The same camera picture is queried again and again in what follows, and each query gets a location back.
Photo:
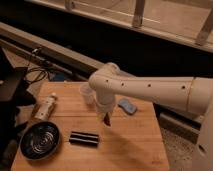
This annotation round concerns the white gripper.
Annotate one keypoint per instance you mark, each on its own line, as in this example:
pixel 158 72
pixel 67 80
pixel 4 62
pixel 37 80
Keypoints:
pixel 105 103

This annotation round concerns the red chili pepper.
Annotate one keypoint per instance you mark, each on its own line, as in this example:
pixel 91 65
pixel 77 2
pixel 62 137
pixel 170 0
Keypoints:
pixel 107 119

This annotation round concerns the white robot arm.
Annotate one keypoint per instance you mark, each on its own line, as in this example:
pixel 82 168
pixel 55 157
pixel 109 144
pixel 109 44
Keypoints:
pixel 188 94

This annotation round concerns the dark ceramic bowl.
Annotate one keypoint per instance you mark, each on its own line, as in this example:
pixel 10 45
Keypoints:
pixel 40 140

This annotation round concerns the translucent plastic cup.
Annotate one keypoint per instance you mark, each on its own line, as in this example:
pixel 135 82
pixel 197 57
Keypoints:
pixel 87 93

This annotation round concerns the blue sponge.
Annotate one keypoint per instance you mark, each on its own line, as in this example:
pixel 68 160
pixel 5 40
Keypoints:
pixel 127 106

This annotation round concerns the black striped block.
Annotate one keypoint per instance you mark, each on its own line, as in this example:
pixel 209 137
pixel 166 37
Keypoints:
pixel 83 138

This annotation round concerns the white plastic bottle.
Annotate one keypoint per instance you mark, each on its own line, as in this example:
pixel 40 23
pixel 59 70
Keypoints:
pixel 46 107

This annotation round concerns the black equipment left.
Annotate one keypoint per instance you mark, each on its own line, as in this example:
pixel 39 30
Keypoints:
pixel 13 93

